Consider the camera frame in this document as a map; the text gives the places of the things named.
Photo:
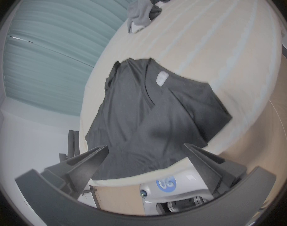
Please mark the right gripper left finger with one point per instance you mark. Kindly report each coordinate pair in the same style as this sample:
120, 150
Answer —
83, 171

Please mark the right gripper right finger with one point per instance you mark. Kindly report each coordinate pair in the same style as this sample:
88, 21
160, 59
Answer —
210, 171

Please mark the black T-shirt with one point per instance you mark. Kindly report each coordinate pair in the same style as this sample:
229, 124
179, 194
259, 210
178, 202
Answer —
145, 116

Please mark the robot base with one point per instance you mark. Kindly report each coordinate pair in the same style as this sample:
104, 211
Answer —
152, 196

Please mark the bed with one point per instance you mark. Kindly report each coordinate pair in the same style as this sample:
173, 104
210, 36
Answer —
216, 43

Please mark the pile of clothes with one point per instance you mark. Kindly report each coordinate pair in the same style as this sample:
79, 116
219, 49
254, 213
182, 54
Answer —
141, 10

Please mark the black chest of drawers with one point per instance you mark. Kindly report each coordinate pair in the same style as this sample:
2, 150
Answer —
74, 145

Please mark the blue-green curtain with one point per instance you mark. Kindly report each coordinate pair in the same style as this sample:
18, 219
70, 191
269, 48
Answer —
44, 79
63, 15

